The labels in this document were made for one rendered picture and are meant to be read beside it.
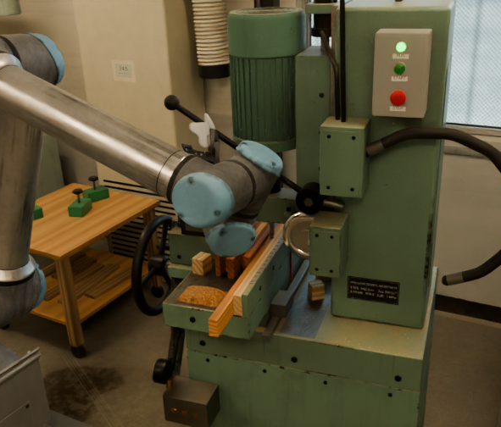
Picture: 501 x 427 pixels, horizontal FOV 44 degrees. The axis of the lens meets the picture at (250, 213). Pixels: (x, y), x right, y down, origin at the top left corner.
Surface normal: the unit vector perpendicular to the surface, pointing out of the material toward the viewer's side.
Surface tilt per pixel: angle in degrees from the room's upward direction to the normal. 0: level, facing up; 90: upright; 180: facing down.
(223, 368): 90
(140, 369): 0
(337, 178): 90
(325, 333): 0
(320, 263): 90
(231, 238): 111
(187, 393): 0
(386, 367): 90
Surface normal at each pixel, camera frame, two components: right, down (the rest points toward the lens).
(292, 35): 0.60, 0.30
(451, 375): -0.04, -0.92
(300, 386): -0.33, 0.39
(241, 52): -0.62, 0.33
